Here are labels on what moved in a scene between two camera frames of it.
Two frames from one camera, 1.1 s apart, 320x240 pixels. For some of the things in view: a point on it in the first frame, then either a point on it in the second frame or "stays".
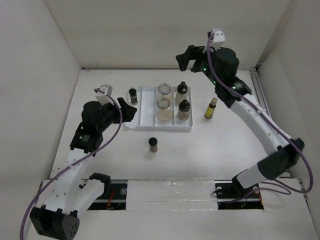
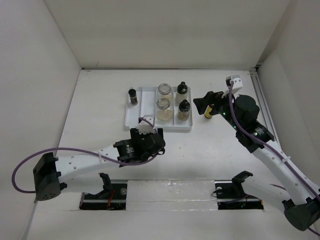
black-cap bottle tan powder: (183, 112) stays
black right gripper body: (207, 69) -> (223, 103)
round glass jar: (164, 112) stays
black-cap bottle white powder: (182, 92) stays
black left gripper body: (111, 115) -> (137, 136)
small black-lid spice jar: (132, 92) stays
